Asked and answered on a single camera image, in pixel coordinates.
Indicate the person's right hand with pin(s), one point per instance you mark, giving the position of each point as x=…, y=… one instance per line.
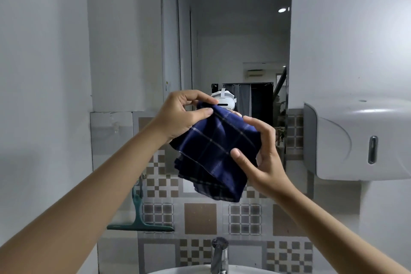
x=271, y=174

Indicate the person's left hand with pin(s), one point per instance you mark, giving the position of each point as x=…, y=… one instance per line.
x=173, y=119

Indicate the blue plaid cloth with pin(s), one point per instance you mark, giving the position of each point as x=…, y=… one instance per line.
x=212, y=155

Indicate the teal squeegee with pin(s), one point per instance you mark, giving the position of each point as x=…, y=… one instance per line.
x=138, y=216

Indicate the frameless wall mirror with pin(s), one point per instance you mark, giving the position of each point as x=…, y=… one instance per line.
x=231, y=26

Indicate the person's right forearm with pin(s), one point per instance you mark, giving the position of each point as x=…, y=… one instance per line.
x=337, y=238

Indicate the person's left forearm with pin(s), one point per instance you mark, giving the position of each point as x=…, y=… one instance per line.
x=80, y=206

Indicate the white paper towel dispenser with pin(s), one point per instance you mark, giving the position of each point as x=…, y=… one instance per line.
x=346, y=142

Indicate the chrome faucet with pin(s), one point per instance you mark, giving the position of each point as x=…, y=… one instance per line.
x=220, y=254

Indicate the white ceramic sink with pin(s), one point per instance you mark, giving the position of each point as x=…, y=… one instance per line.
x=179, y=271

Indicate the clear wall hook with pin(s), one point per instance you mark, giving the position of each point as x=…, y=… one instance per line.
x=115, y=126

